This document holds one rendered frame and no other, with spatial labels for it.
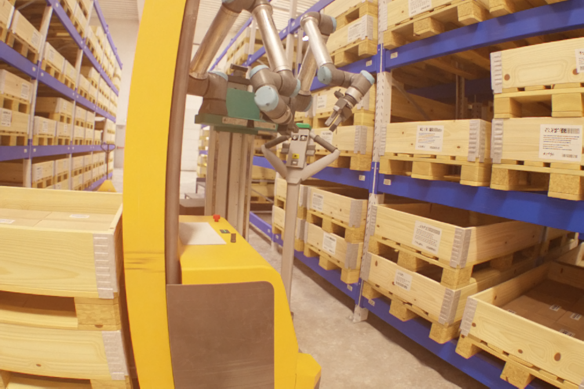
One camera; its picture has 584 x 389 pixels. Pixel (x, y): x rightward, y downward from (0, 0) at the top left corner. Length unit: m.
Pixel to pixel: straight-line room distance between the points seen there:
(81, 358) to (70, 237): 0.44
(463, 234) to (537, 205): 0.42
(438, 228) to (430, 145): 0.48
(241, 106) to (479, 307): 1.91
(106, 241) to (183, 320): 0.35
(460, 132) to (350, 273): 1.40
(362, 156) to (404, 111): 0.57
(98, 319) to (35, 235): 0.33
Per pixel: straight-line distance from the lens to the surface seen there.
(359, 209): 2.45
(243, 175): 2.30
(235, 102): 2.22
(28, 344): 1.27
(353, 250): 2.51
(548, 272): 2.82
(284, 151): 1.64
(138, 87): 1.02
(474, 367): 1.95
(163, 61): 1.03
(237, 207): 2.37
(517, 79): 1.64
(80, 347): 1.21
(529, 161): 1.56
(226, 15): 1.72
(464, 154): 1.75
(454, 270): 1.79
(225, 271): 1.05
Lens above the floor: 1.26
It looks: 3 degrees down
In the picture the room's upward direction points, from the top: 4 degrees clockwise
